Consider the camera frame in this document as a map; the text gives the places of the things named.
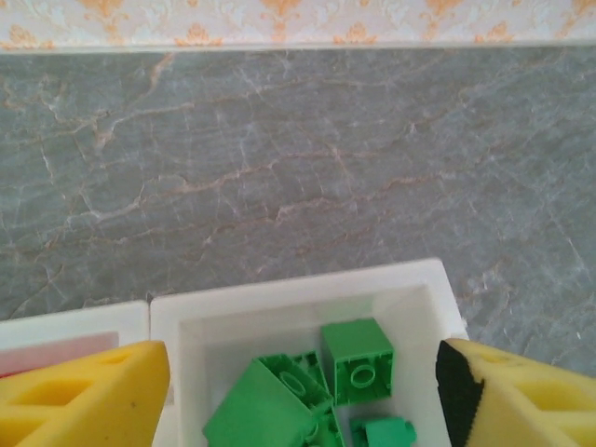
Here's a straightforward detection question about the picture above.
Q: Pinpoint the white bin for red legos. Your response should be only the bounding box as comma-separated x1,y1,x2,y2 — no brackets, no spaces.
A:
0,300,155,378

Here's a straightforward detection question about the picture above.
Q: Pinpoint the green square lego brick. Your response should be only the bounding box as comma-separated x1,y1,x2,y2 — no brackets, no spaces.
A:
319,318,396,407

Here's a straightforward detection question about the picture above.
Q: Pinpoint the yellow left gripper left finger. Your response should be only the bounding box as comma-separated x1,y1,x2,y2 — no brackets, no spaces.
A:
0,339,171,447

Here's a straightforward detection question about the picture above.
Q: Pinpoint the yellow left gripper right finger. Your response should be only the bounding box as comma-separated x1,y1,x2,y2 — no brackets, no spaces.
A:
435,338,596,447

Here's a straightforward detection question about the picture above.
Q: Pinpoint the long green lego brick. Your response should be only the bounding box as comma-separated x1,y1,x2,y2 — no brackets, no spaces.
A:
202,353,345,447

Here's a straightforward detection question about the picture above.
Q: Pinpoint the white bin for green legos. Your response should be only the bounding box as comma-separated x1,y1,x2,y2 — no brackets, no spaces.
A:
149,257,469,447

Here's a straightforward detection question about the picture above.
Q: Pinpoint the small rounded green lego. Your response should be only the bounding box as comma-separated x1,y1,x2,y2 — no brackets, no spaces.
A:
348,415,418,447

